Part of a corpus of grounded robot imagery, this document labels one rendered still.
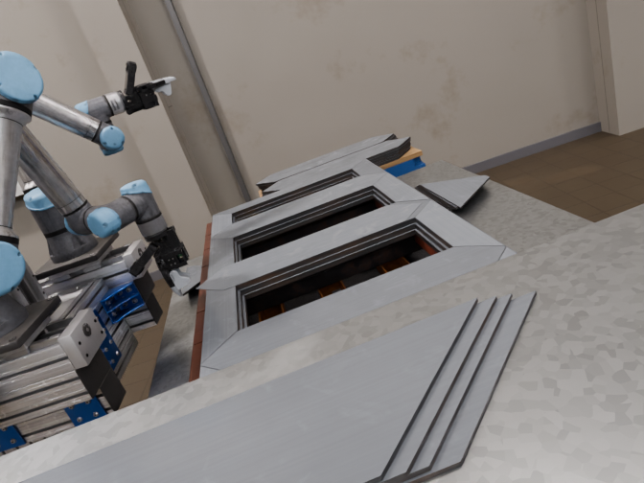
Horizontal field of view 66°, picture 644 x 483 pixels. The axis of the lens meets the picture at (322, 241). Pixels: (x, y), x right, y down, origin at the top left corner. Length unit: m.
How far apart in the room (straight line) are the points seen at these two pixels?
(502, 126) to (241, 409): 4.01
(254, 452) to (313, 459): 0.07
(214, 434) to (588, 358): 0.40
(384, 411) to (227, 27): 3.70
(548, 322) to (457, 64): 3.71
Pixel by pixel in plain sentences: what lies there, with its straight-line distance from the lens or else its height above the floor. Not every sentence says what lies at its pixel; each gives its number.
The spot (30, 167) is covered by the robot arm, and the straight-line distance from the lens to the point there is 1.47.
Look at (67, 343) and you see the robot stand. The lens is 1.31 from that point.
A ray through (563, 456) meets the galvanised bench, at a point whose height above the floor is 1.05.
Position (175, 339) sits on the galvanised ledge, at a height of 0.68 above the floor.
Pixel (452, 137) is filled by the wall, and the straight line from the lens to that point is 4.30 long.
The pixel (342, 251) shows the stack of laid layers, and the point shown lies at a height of 0.85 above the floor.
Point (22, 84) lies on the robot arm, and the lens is 1.31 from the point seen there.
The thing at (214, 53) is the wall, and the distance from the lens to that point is 4.05.
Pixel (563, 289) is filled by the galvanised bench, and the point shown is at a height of 1.05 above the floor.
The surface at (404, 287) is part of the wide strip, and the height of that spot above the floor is 0.86.
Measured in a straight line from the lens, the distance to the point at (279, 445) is 0.53.
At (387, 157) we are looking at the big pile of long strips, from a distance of 2.40.
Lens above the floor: 1.42
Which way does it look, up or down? 21 degrees down
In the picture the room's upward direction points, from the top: 20 degrees counter-clockwise
